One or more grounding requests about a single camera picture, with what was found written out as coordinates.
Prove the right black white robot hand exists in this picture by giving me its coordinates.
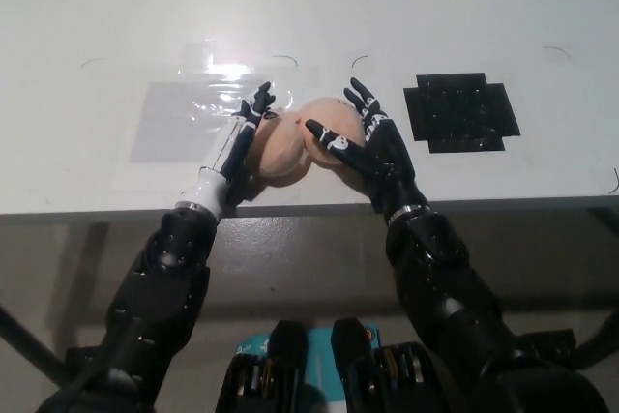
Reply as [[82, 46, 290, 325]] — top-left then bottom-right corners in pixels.
[[304, 75, 431, 227]]

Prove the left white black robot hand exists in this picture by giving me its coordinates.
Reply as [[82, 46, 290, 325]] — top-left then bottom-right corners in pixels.
[[173, 80, 277, 220]]

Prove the peach dumpling toy with face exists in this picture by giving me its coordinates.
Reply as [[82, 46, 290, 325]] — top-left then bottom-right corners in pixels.
[[244, 109, 311, 191]]

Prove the plain peach dumpling toy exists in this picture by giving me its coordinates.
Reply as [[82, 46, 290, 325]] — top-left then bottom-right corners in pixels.
[[299, 97, 365, 168]]

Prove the grey tape square patch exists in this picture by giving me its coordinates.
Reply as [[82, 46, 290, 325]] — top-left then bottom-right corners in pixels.
[[127, 80, 243, 164]]

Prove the clear glossy tape sheet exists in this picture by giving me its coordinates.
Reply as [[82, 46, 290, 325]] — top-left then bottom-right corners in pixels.
[[176, 39, 296, 117]]

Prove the black tape cross patch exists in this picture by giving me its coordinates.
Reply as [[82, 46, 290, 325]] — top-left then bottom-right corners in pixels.
[[402, 71, 522, 155]]

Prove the black teal robot torso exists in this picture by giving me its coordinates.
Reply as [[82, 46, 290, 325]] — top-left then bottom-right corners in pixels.
[[224, 317, 436, 413]]

